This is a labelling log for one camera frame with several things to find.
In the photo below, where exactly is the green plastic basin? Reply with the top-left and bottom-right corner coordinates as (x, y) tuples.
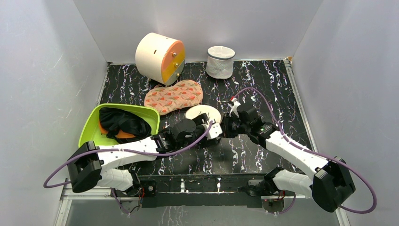
(78, 103), (160, 146)

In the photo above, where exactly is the round cream drawer box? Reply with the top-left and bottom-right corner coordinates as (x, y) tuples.
(135, 32), (185, 86)

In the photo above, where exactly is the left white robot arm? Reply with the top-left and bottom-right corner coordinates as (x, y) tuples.
(67, 118), (222, 196)

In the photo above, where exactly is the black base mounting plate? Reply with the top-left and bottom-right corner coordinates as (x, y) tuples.
(111, 173), (297, 209)

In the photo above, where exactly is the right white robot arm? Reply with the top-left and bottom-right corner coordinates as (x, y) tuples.
(221, 100), (356, 212)

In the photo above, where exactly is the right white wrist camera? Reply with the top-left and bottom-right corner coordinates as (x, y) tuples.
(228, 97), (241, 117)

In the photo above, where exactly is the floral pink mesh pouch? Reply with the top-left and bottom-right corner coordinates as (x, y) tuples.
(144, 80), (204, 116)

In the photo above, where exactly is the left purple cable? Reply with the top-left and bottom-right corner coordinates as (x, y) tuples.
(43, 121), (214, 216)

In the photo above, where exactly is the orange cloth in basin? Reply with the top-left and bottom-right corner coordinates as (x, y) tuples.
(98, 121), (135, 139)

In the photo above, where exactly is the black clothing in basin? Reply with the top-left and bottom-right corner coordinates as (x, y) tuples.
(99, 107), (152, 144)

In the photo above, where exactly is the white mesh cylinder basket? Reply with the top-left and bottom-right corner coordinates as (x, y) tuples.
(206, 46), (236, 79)

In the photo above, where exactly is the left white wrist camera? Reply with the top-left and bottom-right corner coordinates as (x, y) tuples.
(204, 123), (223, 140)

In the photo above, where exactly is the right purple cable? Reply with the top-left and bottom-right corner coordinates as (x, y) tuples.
(231, 87), (378, 215)

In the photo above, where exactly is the round white mesh laundry bag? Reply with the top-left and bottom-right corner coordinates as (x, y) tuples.
(184, 105), (222, 123)

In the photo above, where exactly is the purple cable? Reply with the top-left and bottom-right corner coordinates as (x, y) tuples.
(43, 121), (214, 216)
(231, 87), (378, 215)

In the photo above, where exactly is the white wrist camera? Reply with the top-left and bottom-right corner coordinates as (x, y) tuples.
(228, 97), (241, 117)
(204, 123), (223, 140)

